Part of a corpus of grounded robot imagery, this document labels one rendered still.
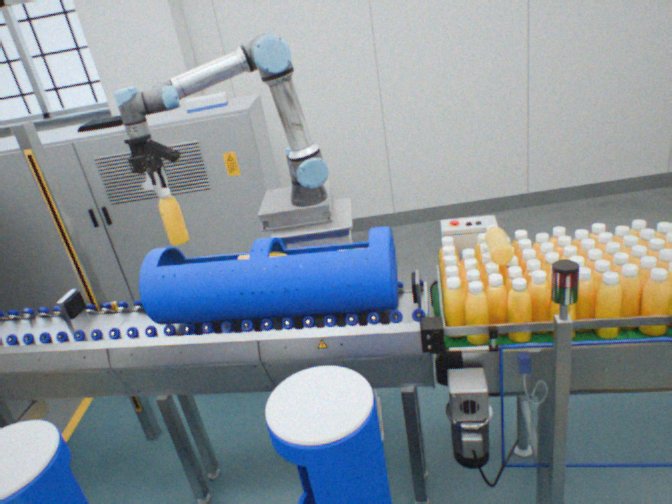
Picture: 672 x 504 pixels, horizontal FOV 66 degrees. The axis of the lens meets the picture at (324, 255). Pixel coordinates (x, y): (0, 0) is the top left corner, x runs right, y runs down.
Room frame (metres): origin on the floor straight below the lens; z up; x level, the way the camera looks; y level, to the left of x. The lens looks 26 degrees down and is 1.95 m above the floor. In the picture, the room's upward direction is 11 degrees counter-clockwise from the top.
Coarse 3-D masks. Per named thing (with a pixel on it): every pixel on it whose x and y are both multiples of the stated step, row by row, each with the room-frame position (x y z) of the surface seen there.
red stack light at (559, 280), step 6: (552, 270) 1.10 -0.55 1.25; (552, 276) 1.10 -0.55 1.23; (558, 276) 1.08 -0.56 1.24; (564, 276) 1.07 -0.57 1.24; (570, 276) 1.07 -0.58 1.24; (576, 276) 1.07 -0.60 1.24; (552, 282) 1.10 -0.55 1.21; (558, 282) 1.08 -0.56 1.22; (564, 282) 1.07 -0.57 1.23; (570, 282) 1.07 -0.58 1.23; (576, 282) 1.07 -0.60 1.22
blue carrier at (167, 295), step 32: (160, 256) 1.71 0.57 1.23; (224, 256) 1.82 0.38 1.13; (256, 256) 1.58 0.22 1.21; (288, 256) 1.55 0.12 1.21; (320, 256) 1.52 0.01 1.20; (352, 256) 1.49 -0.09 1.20; (384, 256) 1.46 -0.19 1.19; (160, 288) 1.61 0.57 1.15; (192, 288) 1.58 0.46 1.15; (224, 288) 1.55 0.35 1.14; (256, 288) 1.52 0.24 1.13; (288, 288) 1.49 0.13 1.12; (320, 288) 1.47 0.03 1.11; (352, 288) 1.44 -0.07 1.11; (384, 288) 1.42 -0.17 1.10; (160, 320) 1.62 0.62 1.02; (192, 320) 1.60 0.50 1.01; (224, 320) 1.60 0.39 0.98
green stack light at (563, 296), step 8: (552, 288) 1.10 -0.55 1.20; (560, 288) 1.08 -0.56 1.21; (568, 288) 1.07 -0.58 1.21; (576, 288) 1.07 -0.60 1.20; (552, 296) 1.10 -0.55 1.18; (560, 296) 1.08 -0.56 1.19; (568, 296) 1.07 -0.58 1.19; (576, 296) 1.07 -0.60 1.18; (560, 304) 1.08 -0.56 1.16; (568, 304) 1.07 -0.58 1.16
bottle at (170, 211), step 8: (160, 200) 1.76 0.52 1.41; (168, 200) 1.75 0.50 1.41; (176, 200) 1.78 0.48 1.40; (160, 208) 1.75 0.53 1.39; (168, 208) 1.74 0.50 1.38; (176, 208) 1.76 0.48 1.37; (168, 216) 1.74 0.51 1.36; (176, 216) 1.75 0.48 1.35; (168, 224) 1.74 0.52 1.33; (176, 224) 1.74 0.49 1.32; (184, 224) 1.77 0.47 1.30; (168, 232) 1.75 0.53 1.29; (176, 232) 1.74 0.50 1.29; (184, 232) 1.76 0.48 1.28; (176, 240) 1.74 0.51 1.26; (184, 240) 1.75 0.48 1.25
